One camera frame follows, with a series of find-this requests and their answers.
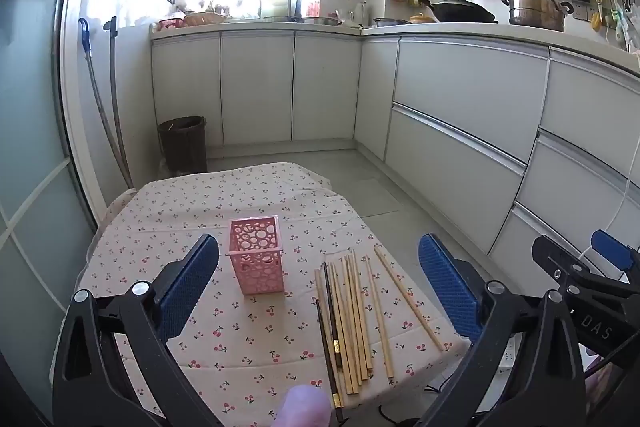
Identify stainless steel pot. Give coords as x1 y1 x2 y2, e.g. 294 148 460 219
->
501 0 574 32

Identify white kitchen cabinets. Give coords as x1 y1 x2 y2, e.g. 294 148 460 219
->
150 22 640 293

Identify wicker basket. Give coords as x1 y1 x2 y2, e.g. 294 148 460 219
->
185 11 228 26

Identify pink cloth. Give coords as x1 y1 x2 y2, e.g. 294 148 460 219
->
277 384 332 427

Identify black wok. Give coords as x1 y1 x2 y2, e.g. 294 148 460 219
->
395 0 499 24

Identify white plastic jug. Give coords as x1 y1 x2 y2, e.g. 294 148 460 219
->
260 0 291 20

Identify black tipped mop pole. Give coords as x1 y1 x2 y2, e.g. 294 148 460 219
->
103 17 133 188

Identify bundle of light wooden chopsticks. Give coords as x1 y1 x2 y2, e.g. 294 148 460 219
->
314 246 445 395

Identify person's right forearm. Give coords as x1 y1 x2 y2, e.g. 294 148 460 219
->
582 354 628 413

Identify white cable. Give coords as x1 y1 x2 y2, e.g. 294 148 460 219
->
580 47 640 258

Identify blue handled mop pole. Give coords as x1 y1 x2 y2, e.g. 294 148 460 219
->
78 18 133 188

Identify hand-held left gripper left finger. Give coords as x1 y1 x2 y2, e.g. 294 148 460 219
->
52 233 223 427

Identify dark brown trash bin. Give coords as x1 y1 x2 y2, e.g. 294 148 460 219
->
157 116 208 175

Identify pink perforated utensil holder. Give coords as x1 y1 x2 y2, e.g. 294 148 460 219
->
226 216 287 297

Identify cherry print tablecloth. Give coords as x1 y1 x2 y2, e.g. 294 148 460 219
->
50 162 473 427

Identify frosted glass sliding door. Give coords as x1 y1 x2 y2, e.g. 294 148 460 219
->
0 0 101 427

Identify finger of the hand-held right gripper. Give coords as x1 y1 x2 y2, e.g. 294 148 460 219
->
531 234 640 303
591 229 628 270

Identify hanging green kitchen tool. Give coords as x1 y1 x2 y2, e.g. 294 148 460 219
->
607 0 631 50

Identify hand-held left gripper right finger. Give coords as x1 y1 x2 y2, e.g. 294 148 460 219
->
417 233 588 427

